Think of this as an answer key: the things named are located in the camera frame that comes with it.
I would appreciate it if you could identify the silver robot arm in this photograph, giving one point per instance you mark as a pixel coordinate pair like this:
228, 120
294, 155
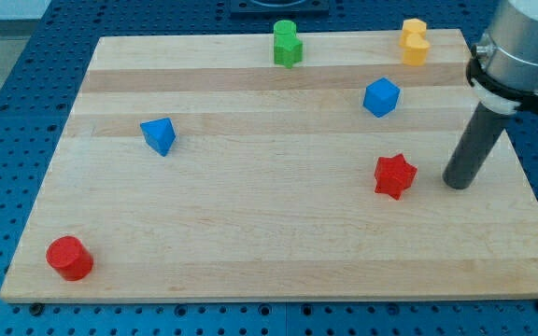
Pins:
503, 69

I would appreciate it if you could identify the green star block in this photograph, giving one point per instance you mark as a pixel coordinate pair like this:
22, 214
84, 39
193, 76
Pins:
288, 50

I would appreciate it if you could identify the red star block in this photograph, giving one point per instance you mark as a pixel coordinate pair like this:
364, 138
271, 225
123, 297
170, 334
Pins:
393, 175

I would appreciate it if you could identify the light wooden board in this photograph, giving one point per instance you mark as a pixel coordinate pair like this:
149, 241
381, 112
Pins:
268, 191

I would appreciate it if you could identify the blue triangle block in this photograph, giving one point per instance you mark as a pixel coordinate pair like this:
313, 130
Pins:
159, 134

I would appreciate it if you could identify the blue cube block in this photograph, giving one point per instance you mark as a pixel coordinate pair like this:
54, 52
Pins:
381, 97

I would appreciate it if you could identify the green cylinder block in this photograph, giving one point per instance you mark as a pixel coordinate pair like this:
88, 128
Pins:
285, 28

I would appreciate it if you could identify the yellow heart block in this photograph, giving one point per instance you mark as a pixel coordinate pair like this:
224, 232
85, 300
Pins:
415, 50

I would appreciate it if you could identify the yellow hexagon block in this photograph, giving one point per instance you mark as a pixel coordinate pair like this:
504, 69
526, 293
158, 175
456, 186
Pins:
412, 26

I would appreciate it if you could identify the red cylinder block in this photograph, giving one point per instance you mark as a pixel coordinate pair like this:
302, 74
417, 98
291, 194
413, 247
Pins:
69, 258

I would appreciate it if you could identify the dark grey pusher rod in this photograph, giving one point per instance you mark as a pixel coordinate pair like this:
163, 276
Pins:
478, 139

